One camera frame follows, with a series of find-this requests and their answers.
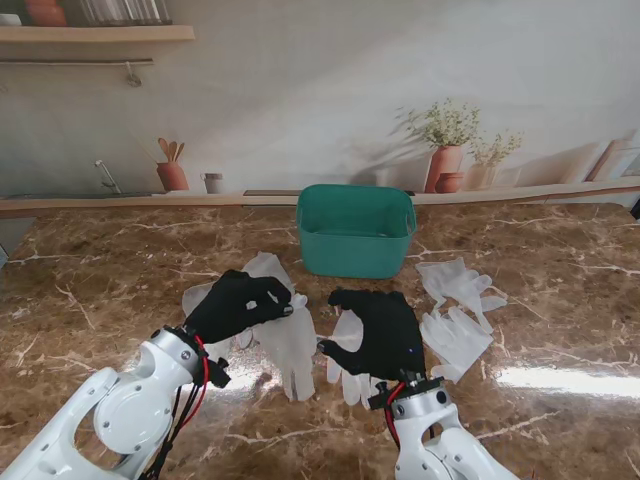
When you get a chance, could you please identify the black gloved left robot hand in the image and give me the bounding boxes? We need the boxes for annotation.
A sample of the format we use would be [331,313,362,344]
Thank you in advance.
[183,269,294,346]

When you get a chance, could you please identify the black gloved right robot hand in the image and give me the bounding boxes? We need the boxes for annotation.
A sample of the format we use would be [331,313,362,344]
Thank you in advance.
[319,287,427,384]

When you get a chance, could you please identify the green plastic basket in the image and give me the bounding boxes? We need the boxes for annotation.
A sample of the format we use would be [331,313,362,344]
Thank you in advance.
[295,183,418,280]

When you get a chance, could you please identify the printed kitchen scene backdrop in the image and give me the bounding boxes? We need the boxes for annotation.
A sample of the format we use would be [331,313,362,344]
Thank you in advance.
[0,0,640,221]

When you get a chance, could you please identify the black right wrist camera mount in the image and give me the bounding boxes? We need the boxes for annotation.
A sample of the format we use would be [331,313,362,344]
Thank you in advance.
[368,372,444,412]

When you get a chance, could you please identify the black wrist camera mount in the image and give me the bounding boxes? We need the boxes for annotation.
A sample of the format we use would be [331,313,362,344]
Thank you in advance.
[368,372,444,412]
[206,356,232,389]

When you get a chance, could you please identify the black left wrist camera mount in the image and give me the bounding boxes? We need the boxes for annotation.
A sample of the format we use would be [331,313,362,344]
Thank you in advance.
[206,356,232,389]

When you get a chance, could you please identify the red black left arm cable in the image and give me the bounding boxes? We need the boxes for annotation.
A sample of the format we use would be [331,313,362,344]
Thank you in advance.
[144,334,212,480]

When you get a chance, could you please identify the red black arm cable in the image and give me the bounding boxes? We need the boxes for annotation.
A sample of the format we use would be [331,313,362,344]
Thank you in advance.
[383,383,407,447]
[144,334,212,480]

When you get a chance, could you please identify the red black right arm cable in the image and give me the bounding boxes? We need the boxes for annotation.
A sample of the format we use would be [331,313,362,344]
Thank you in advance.
[383,383,407,447]

